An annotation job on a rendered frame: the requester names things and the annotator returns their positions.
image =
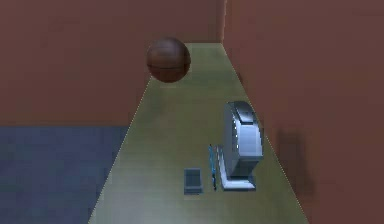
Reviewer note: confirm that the blue thin card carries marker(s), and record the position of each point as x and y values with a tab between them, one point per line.
212	165

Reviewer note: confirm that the olive green table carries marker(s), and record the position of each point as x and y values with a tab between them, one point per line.
173	150

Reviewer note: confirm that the brown basketball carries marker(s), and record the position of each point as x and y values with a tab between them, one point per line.
168	60

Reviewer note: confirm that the silver grey curved appliance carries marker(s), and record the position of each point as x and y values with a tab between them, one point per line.
242	140

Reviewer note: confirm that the small grey blue box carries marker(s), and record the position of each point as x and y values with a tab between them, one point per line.
192	180

